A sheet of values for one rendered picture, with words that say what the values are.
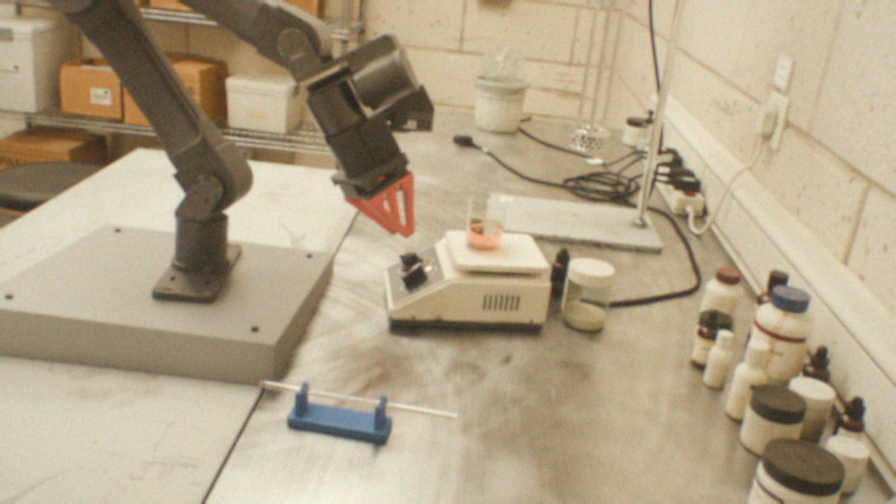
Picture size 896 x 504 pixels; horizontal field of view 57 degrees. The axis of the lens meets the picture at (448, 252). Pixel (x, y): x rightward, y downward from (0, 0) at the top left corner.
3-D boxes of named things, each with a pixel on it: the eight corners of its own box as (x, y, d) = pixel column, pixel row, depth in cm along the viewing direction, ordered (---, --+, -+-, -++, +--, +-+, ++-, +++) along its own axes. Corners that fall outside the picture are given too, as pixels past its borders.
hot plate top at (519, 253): (455, 270, 102) (456, 263, 102) (443, 235, 113) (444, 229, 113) (550, 274, 104) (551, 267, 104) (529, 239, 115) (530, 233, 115)
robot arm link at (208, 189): (247, 162, 104) (202, 156, 104) (223, 176, 95) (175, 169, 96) (244, 211, 106) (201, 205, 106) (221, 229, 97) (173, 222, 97)
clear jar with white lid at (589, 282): (613, 323, 111) (623, 267, 108) (591, 337, 107) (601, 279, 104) (574, 308, 114) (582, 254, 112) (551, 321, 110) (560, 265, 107)
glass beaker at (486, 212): (511, 253, 108) (519, 194, 105) (481, 260, 105) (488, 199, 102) (479, 238, 112) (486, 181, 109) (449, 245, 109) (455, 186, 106)
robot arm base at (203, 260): (245, 194, 111) (191, 189, 110) (215, 237, 92) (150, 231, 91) (242, 251, 113) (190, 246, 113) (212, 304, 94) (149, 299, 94)
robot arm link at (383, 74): (423, 86, 99) (378, -10, 97) (415, 93, 91) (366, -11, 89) (338, 126, 102) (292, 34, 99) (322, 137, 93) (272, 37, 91)
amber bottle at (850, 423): (822, 446, 88) (840, 388, 85) (847, 448, 88) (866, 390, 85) (833, 461, 85) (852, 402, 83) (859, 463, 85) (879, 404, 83)
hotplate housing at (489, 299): (388, 328, 103) (393, 269, 101) (382, 285, 115) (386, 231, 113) (561, 333, 107) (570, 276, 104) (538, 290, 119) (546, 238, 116)
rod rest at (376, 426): (285, 426, 82) (286, 394, 81) (297, 408, 85) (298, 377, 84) (384, 443, 81) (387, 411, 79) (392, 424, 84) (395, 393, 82)
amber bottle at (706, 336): (691, 355, 104) (703, 302, 102) (714, 361, 104) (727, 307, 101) (689, 365, 102) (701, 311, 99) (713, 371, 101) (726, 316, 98)
